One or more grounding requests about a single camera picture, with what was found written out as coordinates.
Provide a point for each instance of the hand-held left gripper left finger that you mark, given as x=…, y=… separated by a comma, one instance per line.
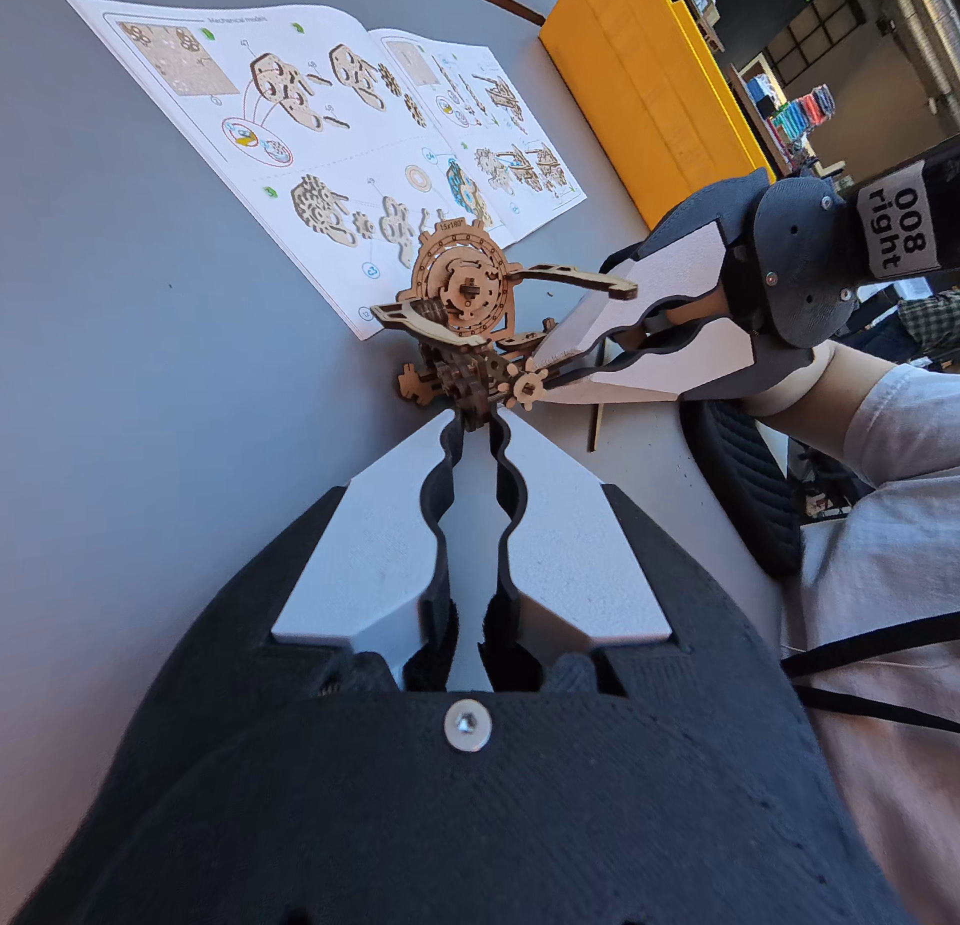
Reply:
x=360, y=565

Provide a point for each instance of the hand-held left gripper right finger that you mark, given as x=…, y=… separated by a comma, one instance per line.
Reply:
x=585, y=565

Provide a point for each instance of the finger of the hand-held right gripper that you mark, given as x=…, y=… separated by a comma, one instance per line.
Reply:
x=690, y=366
x=675, y=265

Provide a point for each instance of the small wooden gear axle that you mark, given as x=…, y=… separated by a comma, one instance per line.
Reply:
x=529, y=387

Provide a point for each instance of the wooden mechanical model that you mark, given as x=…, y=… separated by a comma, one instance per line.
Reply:
x=457, y=280

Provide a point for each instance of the person's right hand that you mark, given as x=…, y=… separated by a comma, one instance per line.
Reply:
x=825, y=385

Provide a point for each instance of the thin wooden strip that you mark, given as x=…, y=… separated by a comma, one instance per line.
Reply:
x=596, y=424

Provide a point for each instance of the black quilted chair cushion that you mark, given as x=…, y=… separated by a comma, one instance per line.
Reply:
x=750, y=482

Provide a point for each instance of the shelf with colourful items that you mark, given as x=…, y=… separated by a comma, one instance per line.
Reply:
x=802, y=111

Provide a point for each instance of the yellow bin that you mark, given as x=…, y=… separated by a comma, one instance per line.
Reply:
x=645, y=92

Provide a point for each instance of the person's white shirt torso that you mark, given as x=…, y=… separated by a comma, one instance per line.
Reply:
x=885, y=790

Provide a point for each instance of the assembly instruction booklet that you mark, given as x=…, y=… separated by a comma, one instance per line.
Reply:
x=300, y=115

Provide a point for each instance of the metal ventilation duct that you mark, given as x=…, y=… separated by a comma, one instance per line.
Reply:
x=926, y=17

